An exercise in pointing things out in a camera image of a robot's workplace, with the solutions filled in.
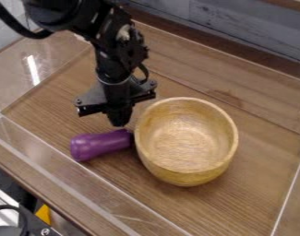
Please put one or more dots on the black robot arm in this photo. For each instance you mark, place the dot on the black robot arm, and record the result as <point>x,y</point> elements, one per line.
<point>105,25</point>

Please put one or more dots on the yellow warning sticker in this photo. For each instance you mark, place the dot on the yellow warning sticker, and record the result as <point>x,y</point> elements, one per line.
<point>43,214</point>

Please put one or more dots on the brown wooden bowl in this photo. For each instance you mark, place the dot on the brown wooden bowl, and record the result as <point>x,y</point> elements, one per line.
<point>186,140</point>

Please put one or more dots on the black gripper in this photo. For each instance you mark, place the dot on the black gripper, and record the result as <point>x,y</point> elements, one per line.
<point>115,99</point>

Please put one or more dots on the purple toy eggplant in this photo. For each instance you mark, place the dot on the purple toy eggplant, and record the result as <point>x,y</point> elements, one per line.
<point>89,146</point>

